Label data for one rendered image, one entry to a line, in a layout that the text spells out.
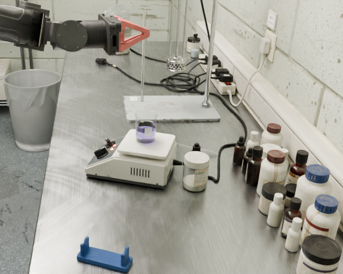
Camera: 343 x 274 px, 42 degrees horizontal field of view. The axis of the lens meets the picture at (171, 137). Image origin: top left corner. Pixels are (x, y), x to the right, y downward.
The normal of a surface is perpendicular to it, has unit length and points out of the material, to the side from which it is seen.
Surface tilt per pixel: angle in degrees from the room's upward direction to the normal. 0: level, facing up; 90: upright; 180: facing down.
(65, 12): 90
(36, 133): 94
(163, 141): 0
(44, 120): 94
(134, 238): 0
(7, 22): 95
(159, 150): 0
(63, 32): 77
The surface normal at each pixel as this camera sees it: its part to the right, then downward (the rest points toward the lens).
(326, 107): -0.99, 0.02
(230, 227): 0.06, -0.89
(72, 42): 0.36, 0.22
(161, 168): -0.20, 0.43
